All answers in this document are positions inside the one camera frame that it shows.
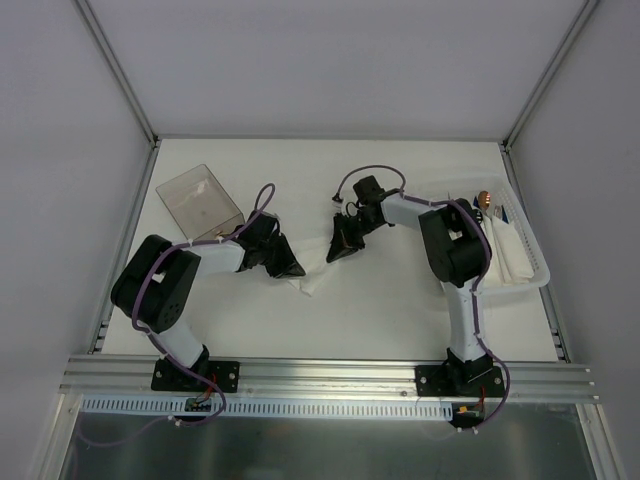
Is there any white paper napkin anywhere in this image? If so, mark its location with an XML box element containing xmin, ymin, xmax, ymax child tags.
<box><xmin>287</xmin><ymin>236</ymin><xmax>339</xmax><ymax>297</ymax></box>

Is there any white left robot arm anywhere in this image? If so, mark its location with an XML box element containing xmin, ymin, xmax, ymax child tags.
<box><xmin>110</xmin><ymin>211</ymin><xmax>306</xmax><ymax>390</ymax></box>

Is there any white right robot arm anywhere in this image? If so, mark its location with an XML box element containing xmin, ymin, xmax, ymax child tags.
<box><xmin>326</xmin><ymin>175</ymin><xmax>492</xmax><ymax>396</ymax></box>

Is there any smoked clear plastic box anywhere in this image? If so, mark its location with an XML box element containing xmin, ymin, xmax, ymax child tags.
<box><xmin>156</xmin><ymin>164</ymin><xmax>245</xmax><ymax>240</ymax></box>

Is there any white plastic basket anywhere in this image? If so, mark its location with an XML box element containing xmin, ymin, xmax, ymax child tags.
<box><xmin>432</xmin><ymin>170</ymin><xmax>550</xmax><ymax>296</ymax></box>

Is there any folded white napkins stack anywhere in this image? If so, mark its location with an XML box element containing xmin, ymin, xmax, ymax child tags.
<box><xmin>481</xmin><ymin>215</ymin><xmax>534</xmax><ymax>288</ymax></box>

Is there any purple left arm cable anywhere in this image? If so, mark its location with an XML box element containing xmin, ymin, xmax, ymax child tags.
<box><xmin>74</xmin><ymin>182</ymin><xmax>277</xmax><ymax>446</ymax></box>

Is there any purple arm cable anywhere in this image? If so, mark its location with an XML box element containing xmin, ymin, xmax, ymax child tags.
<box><xmin>332</xmin><ymin>165</ymin><xmax>511</xmax><ymax>436</ymax></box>
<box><xmin>74</xmin><ymin>182</ymin><xmax>277</xmax><ymax>446</ymax></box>

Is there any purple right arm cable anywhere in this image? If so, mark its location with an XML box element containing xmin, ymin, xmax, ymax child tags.
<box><xmin>332</xmin><ymin>165</ymin><xmax>511</xmax><ymax>436</ymax></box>

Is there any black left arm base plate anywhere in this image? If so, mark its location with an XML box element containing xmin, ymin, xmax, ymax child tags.
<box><xmin>150</xmin><ymin>359</ymin><xmax>241</xmax><ymax>393</ymax></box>

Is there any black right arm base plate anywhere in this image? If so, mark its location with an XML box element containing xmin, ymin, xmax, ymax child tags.
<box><xmin>414</xmin><ymin>364</ymin><xmax>506</xmax><ymax>398</ymax></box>

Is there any white slotted cable duct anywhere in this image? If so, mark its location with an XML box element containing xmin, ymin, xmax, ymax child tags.
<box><xmin>80</xmin><ymin>395</ymin><xmax>453</xmax><ymax>422</ymax></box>

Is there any left aluminium frame post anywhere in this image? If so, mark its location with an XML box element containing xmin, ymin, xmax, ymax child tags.
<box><xmin>72</xmin><ymin>0</ymin><xmax>158</xmax><ymax>146</ymax></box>

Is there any aluminium frame post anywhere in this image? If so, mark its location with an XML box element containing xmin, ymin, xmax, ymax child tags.
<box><xmin>72</xmin><ymin>0</ymin><xmax>158</xmax><ymax>146</ymax></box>
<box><xmin>502</xmin><ymin>0</ymin><xmax>600</xmax><ymax>152</ymax></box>

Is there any right aluminium frame post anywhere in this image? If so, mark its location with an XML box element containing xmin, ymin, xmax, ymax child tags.
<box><xmin>502</xmin><ymin>0</ymin><xmax>600</xmax><ymax>152</ymax></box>

